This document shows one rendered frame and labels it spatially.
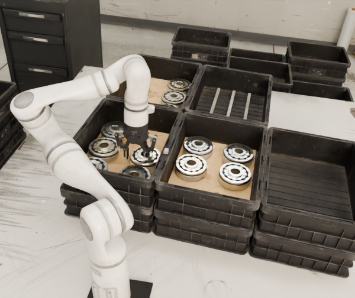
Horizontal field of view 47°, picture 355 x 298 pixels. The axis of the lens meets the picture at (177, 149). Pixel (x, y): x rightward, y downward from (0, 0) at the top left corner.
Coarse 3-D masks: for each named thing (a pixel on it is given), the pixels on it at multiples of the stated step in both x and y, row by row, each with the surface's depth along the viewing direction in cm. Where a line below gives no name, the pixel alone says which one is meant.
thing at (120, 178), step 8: (96, 112) 140; (176, 112) 143; (88, 120) 135; (176, 120) 139; (80, 128) 131; (168, 136) 131; (168, 144) 127; (160, 160) 121; (104, 176) 115; (112, 176) 115; (120, 176) 114; (128, 176) 115; (152, 176) 115; (128, 184) 115; (136, 184) 114; (144, 184) 114; (152, 184) 114
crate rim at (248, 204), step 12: (180, 120) 139; (228, 120) 141; (264, 132) 136; (264, 144) 131; (168, 156) 123; (264, 156) 126; (156, 180) 114; (168, 192) 113; (180, 192) 112; (192, 192) 111; (204, 192) 111; (228, 204) 111; (240, 204) 110; (252, 204) 109
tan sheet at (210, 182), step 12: (216, 144) 146; (216, 156) 140; (216, 168) 135; (252, 168) 136; (180, 180) 129; (204, 180) 130; (216, 180) 130; (216, 192) 126; (228, 192) 126; (240, 192) 127
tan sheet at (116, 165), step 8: (160, 136) 148; (136, 144) 143; (160, 144) 144; (88, 152) 138; (120, 152) 139; (160, 152) 140; (120, 160) 135; (128, 160) 136; (112, 168) 132; (120, 168) 132
